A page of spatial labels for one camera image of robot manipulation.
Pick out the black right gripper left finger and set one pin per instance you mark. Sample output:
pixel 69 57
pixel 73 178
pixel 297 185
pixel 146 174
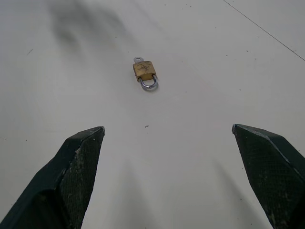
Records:
pixel 59 181

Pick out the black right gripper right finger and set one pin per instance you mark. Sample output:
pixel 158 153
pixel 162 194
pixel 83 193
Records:
pixel 274 171

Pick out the brass padlock with silver shackle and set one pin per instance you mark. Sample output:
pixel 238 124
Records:
pixel 145 71

